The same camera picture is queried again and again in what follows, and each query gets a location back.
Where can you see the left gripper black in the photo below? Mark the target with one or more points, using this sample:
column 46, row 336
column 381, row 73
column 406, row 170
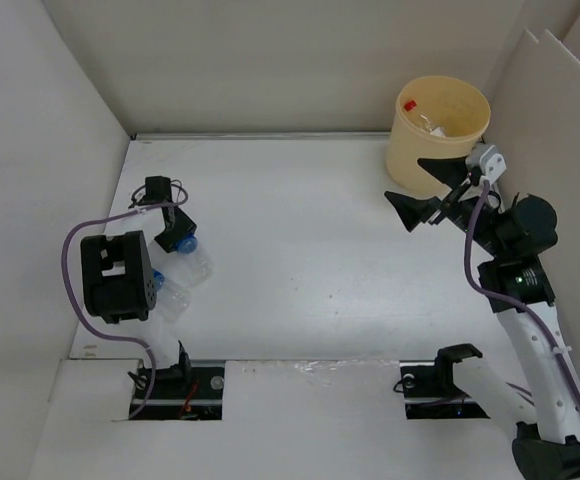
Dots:
column 186, row 228

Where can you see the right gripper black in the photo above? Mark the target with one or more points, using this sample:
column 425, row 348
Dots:
column 452, row 172

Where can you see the blue label bottle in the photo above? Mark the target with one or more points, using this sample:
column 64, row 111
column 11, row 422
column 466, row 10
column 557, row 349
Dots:
column 188, row 264
column 172, row 300

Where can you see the red label plastic bottle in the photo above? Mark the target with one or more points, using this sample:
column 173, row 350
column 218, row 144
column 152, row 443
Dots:
column 417, row 117

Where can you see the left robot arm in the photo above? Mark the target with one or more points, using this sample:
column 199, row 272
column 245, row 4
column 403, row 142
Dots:
column 127, row 294

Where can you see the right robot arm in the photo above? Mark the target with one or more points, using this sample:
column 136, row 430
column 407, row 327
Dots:
column 501, row 262

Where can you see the yellow plastic bin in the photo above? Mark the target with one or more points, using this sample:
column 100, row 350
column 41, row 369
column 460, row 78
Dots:
column 459, row 107

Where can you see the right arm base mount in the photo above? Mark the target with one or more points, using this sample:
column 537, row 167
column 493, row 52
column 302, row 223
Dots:
column 426, row 397

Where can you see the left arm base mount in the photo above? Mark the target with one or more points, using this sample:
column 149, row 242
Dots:
column 198, row 396

